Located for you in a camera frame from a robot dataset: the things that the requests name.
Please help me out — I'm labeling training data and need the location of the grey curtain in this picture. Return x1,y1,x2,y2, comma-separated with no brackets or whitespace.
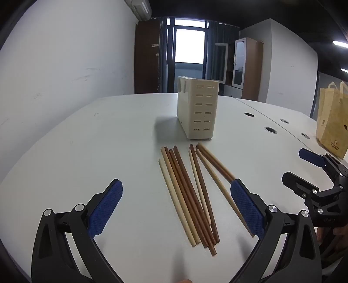
159,17,175,93
205,21,240,96

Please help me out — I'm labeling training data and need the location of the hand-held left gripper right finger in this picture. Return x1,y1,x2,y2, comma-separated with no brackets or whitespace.
228,178,323,283

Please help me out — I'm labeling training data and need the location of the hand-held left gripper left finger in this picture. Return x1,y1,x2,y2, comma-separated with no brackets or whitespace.
31,178,124,283

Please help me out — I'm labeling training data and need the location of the tan paper bag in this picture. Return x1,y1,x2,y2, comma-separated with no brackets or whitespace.
316,81,348,160

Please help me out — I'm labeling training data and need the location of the pile of wooden chopsticks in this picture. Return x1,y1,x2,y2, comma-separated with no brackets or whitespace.
158,143,254,256

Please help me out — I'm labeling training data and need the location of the glass balcony door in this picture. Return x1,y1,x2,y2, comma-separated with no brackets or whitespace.
173,27,206,93

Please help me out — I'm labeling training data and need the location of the beige slotted utensil holder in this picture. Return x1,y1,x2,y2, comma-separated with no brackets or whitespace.
177,76,220,141

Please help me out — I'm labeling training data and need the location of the brown wooden cabinet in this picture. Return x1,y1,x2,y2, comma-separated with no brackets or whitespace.
134,20,164,94

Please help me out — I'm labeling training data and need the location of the person's right hand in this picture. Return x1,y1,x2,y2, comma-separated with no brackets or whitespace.
315,226,348,275

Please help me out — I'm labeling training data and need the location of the open window pane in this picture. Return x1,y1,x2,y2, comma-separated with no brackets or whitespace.
213,42,228,84

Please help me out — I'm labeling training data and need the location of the wooden cabinet with glass door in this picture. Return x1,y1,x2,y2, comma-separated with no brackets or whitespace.
232,37,263,102

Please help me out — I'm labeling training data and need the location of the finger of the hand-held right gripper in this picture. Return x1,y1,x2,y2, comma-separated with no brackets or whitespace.
298,148,348,178
281,171,320,201

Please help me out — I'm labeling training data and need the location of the white air conditioner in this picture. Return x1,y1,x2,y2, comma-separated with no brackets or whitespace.
125,0,152,21

